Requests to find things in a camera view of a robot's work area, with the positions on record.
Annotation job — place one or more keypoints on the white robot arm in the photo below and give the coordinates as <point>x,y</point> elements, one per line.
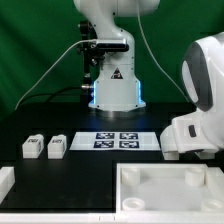
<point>117,90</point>

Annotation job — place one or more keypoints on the white marker sheet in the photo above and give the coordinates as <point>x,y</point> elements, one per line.
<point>131,141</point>

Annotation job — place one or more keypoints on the white left obstacle block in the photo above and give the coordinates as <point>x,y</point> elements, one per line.
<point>7,180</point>

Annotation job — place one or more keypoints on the black camera stand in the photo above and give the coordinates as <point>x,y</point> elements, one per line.
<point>89,59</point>

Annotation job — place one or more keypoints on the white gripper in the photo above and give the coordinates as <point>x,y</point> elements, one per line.
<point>192,133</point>

